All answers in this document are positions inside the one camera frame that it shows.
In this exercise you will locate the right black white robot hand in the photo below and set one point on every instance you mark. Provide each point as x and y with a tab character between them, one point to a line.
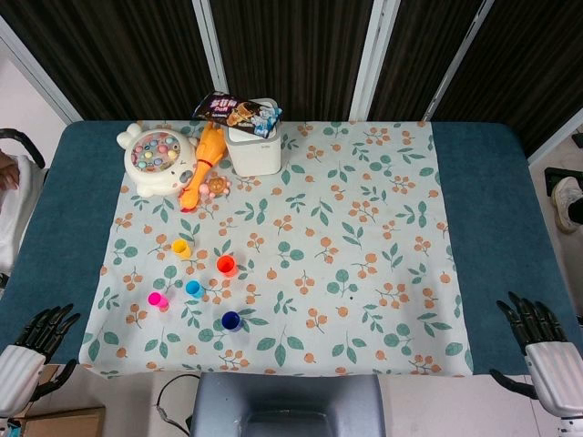
553	368

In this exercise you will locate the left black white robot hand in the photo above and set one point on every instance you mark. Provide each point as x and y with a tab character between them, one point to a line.
20	364

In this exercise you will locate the pink plastic cup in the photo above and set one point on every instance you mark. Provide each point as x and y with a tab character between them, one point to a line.
155	299

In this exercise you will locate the light blue plastic cup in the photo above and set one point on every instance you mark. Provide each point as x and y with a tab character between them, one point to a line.
193	288

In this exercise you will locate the yellow plastic cup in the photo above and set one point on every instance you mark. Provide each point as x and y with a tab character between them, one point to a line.
181	248

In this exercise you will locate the dark blue plastic cup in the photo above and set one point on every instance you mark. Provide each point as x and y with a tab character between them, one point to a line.
231	320

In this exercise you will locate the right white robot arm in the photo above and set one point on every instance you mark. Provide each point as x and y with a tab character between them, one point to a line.
574	428

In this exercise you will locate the brown cardboard box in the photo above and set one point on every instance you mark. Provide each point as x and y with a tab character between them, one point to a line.
64	423

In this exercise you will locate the teal fabric table cover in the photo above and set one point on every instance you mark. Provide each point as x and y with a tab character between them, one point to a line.
50	227

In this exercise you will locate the person in white clothes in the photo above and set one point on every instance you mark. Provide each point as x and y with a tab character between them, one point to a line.
13	218

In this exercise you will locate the white sneaker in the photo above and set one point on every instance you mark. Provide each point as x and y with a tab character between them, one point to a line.
567	200

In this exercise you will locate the black floor stand base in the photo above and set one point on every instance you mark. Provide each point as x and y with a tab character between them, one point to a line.
558	173

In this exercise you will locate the black chair armrest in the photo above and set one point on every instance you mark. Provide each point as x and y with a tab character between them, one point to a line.
27	143

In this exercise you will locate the orange plastic cup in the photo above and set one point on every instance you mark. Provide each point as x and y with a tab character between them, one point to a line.
225	264

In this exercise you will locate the white fishing game toy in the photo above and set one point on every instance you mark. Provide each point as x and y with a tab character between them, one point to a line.
155	159

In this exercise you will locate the orange paw squeeze toy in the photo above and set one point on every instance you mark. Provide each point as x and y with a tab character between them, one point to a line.
215	185

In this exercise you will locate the floral leaf print tablecloth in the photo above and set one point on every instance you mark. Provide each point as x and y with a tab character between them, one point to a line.
319	227

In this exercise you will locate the orange rubber chicken toy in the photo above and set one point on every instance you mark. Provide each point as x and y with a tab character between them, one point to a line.
207	157

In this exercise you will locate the dark striped partition panel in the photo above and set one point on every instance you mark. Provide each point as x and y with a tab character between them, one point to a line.
524	68
419	54
114	54
291	50

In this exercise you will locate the white desktop trash bin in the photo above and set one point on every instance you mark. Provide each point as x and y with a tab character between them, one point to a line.
252	155

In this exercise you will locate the dark chocolate snack packet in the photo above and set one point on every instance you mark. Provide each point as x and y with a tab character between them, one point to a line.
223	109

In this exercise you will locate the blue white snack packet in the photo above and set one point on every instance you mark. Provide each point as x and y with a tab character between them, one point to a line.
266	119

